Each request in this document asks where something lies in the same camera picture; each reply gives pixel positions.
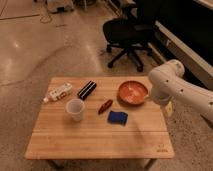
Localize orange bowl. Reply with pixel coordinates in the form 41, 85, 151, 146
118, 80, 148, 105

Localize red-brown small tool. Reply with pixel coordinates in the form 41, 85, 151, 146
98, 99, 113, 114

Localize wooden folding table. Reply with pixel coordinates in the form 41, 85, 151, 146
25, 76, 174, 161

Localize white plastic bottle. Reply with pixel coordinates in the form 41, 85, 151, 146
43, 83, 72, 103

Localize black office chair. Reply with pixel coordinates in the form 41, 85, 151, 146
103, 0, 164, 72

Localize blue sponge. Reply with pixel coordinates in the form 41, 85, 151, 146
108, 111, 128, 125

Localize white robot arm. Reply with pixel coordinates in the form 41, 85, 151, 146
148, 59, 213, 124

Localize floor cable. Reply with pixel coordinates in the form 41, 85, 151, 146
39, 0, 54, 24

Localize black rectangular box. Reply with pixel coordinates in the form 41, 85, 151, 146
77, 81, 97, 100

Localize white device on floor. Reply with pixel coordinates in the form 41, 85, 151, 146
47, 0, 74, 13

